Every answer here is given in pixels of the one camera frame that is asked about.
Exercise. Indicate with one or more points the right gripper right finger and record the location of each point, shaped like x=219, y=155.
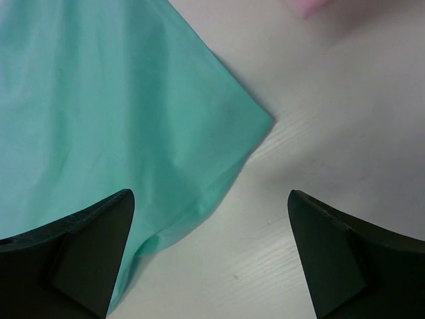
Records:
x=355, y=269

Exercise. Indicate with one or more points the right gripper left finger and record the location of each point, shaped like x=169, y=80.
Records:
x=67, y=268

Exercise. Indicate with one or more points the mint green t shirt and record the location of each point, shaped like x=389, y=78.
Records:
x=99, y=96

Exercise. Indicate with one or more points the pink t shirt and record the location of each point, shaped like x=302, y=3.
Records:
x=305, y=8

